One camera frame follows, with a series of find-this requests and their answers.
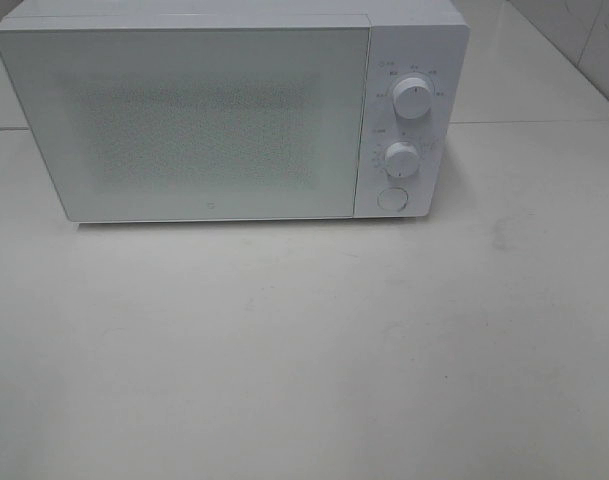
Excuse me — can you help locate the round white door release button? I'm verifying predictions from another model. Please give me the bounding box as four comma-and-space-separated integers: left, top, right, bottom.
377, 187, 409, 212

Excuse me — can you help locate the white timer knob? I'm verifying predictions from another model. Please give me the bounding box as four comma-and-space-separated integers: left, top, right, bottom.
384, 142, 420, 179

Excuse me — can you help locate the white microwave door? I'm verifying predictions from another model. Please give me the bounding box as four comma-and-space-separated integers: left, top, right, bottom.
0, 28, 369, 223

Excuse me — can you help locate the upper white power knob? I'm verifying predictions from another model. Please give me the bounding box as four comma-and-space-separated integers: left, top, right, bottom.
391, 75, 434, 120

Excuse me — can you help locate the white microwave oven body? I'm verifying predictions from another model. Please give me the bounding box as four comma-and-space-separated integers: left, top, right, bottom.
0, 1, 470, 222

